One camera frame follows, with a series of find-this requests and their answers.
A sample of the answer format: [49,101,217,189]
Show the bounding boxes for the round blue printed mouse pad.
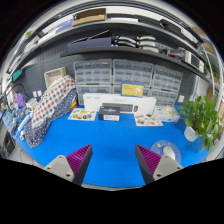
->
[149,139,182,165]

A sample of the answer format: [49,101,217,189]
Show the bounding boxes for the long white keyboard box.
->
[83,93,157,116]

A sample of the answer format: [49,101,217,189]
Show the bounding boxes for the illustrated picture card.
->
[67,108,98,122]
[134,113,164,128]

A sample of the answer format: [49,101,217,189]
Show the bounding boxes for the small black box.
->
[97,105,121,122]

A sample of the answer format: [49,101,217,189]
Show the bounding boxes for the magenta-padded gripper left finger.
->
[43,143,94,187]

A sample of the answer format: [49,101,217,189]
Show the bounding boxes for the dark wall shelf unit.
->
[6,6,218,84]

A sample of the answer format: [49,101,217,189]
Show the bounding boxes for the purple plush toy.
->
[13,92,27,109]

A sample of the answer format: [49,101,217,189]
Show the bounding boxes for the grey plastic drawer cabinet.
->
[149,64,184,107]
[112,59,155,98]
[73,59,113,106]

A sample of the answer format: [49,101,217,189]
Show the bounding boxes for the white woven basket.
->
[43,66,68,89]

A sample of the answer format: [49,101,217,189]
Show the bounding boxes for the green plant in white pot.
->
[179,94,221,151]

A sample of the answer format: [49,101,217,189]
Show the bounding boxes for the yellow card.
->
[120,82,145,98]

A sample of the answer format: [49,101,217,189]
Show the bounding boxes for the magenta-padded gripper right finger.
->
[134,144,184,185]

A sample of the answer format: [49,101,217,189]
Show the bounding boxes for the checkered and dotted cloth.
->
[23,74,78,149]

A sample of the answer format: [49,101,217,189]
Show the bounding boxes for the white computer mouse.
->
[162,145,177,161]

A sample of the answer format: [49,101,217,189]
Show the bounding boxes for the clear plastic box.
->
[156,104,181,123]

